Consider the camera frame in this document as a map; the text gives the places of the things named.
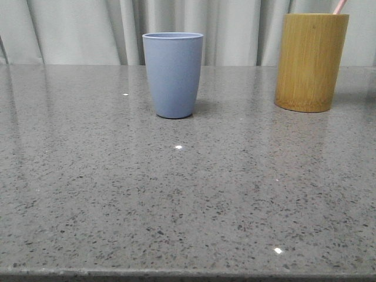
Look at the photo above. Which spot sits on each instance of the bamboo cylindrical holder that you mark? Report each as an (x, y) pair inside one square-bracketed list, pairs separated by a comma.
[(310, 55)]

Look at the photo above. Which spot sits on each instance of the grey-white curtain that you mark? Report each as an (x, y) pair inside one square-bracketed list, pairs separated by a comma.
[(236, 33)]

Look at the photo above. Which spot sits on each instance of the blue plastic cup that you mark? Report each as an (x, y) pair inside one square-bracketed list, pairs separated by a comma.
[(173, 64)]

